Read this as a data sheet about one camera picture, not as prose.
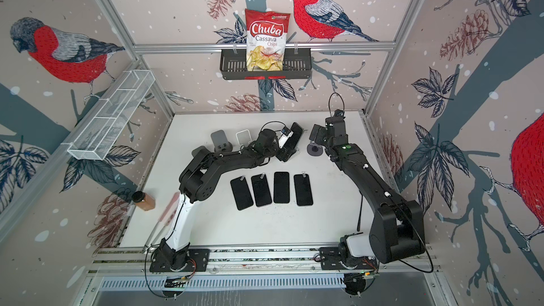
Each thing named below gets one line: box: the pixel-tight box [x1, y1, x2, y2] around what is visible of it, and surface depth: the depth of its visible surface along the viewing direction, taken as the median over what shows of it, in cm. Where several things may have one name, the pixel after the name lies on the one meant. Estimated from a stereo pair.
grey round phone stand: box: [306, 143, 323, 157], surface depth 106 cm
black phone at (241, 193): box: [230, 176, 254, 211], surface depth 93 cm
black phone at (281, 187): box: [273, 171, 290, 204], surface depth 92 cm
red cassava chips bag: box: [245, 8, 291, 72], surface depth 86 cm
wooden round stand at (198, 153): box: [191, 145, 211, 161], surface depth 96 cm
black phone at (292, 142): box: [284, 121, 304, 150], surface depth 94 cm
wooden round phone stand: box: [210, 129, 234, 153], surface depth 103 cm
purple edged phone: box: [250, 173, 272, 207], surface depth 94 cm
